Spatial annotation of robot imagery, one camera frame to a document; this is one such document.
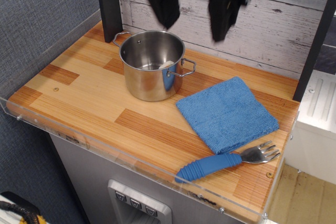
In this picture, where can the clear acrylic guard rail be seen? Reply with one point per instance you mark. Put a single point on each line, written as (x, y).
(80, 93)

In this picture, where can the right black frame post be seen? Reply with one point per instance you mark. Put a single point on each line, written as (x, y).
(312, 57)

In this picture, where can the blue handled metal fork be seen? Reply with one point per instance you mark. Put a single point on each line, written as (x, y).
(197, 169)

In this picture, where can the metal pot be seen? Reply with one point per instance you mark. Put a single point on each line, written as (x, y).
(154, 64)

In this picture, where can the grey cabinet front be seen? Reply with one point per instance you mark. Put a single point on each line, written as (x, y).
(90, 172)

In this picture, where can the left black frame post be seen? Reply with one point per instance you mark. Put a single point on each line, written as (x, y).
(111, 18)

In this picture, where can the white block beside table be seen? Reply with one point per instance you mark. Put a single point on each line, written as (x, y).
(311, 145)

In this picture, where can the blue cloth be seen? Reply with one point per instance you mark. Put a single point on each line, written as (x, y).
(227, 116)

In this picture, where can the black frame post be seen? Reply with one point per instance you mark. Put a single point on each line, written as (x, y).
(111, 18)
(312, 57)

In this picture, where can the silver control panel with buttons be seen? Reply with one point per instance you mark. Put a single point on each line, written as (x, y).
(132, 206)

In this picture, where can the black and yellow object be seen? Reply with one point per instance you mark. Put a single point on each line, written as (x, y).
(15, 209)

